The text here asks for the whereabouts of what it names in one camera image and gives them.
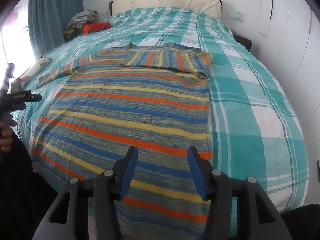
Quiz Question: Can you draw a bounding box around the white wardrobe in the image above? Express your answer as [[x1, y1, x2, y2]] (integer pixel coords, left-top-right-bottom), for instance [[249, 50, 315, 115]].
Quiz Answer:
[[256, 0, 320, 180]]

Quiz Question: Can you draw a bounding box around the dark wooden nightstand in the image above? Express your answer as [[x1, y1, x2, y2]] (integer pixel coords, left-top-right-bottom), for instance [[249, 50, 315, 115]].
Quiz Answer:
[[231, 30, 253, 53]]

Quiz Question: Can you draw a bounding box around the grey knitted cloth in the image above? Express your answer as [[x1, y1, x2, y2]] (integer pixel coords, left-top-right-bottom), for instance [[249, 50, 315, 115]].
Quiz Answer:
[[66, 9, 98, 30]]

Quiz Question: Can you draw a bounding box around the cream padded headboard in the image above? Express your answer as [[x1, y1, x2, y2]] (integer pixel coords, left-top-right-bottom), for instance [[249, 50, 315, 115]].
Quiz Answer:
[[109, 0, 223, 19]]

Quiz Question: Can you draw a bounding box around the teal curtain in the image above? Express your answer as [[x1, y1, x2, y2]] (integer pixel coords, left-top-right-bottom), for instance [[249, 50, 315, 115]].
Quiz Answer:
[[27, 0, 84, 58]]

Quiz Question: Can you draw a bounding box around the teal plaid bed blanket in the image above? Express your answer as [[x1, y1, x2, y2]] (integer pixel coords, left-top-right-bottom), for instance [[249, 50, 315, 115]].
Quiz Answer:
[[10, 6, 309, 233]]

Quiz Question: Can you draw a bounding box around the red cloth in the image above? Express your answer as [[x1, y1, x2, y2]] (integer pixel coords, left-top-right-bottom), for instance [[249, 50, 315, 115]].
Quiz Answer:
[[82, 22, 112, 35]]

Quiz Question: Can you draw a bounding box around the dark and green clothes pile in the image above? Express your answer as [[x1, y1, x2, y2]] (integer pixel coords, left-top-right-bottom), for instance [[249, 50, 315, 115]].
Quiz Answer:
[[62, 29, 84, 40]]

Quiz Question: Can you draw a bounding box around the person's dark clothing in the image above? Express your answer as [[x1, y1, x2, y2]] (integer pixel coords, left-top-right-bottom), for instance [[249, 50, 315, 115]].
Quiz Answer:
[[0, 130, 88, 240]]

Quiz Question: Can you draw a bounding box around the person's left hand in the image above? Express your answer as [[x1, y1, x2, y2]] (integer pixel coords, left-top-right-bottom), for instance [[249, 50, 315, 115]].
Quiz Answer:
[[0, 120, 17, 154]]

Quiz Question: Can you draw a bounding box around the striped knitted sweater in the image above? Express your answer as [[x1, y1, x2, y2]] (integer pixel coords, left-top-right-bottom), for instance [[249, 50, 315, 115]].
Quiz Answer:
[[31, 42, 214, 240]]

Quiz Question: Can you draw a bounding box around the patterned cream cushion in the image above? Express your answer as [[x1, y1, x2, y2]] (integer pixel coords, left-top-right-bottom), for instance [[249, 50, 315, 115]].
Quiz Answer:
[[19, 57, 53, 87]]

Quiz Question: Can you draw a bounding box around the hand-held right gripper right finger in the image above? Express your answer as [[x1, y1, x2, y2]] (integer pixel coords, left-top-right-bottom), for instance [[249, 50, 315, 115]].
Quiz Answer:
[[187, 145, 293, 240]]

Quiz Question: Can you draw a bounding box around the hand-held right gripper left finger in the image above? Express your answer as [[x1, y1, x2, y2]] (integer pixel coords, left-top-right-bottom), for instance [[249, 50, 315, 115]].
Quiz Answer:
[[32, 145, 139, 240]]

